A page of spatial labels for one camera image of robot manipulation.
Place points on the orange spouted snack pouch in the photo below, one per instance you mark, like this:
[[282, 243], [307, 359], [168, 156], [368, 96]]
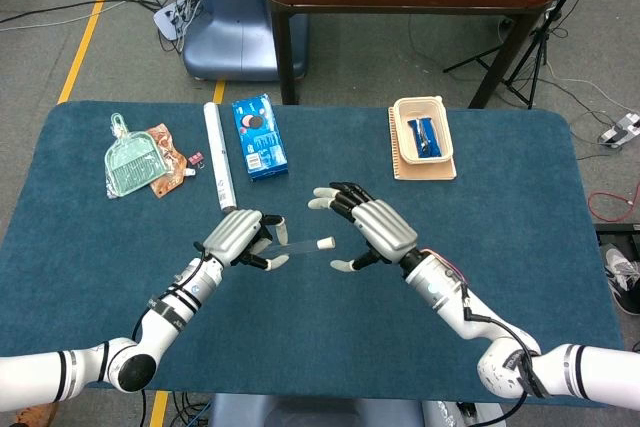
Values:
[[173, 157]]

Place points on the black floor plate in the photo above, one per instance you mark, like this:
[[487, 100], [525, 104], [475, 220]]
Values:
[[620, 233]]

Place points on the white power strip with plugs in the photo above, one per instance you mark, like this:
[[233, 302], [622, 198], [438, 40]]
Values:
[[165, 22]]

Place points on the green plastic mini dustpan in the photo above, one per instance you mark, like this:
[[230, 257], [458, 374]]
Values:
[[132, 162]]

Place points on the grey robot torso base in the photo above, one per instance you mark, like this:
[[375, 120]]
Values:
[[300, 414]]

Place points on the red binder clip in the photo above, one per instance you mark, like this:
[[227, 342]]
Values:
[[195, 159]]

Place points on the grey sneaker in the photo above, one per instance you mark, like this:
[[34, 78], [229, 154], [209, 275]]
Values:
[[622, 277]]

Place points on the clear glass tube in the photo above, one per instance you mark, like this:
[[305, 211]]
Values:
[[300, 246]]

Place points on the beige spiral notebook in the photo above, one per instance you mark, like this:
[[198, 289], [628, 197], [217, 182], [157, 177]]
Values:
[[425, 172]]

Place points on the black tripod stand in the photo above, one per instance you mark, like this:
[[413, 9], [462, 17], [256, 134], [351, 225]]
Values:
[[537, 47]]

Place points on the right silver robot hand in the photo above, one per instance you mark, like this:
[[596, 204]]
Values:
[[385, 229]]

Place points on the white floor power strip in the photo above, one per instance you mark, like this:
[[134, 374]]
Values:
[[617, 132]]

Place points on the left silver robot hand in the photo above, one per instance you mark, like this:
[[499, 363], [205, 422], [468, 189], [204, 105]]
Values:
[[232, 237]]

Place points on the white paper roll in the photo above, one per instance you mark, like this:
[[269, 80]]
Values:
[[220, 162]]

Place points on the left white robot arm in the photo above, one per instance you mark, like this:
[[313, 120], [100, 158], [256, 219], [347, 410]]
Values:
[[170, 312]]

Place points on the cream plastic container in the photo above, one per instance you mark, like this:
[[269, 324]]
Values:
[[402, 147]]

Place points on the blue snack packet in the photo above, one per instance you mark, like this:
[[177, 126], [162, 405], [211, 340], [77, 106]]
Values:
[[425, 139]]

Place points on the blue cookie box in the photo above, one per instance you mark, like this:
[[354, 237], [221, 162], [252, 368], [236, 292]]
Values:
[[260, 142]]

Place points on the blue felt table cloth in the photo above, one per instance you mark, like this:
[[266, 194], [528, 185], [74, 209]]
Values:
[[320, 337]]

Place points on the small white cap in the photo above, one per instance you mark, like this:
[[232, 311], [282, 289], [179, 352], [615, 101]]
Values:
[[326, 243]]

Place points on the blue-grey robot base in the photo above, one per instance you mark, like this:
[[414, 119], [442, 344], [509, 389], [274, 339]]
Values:
[[235, 22]]

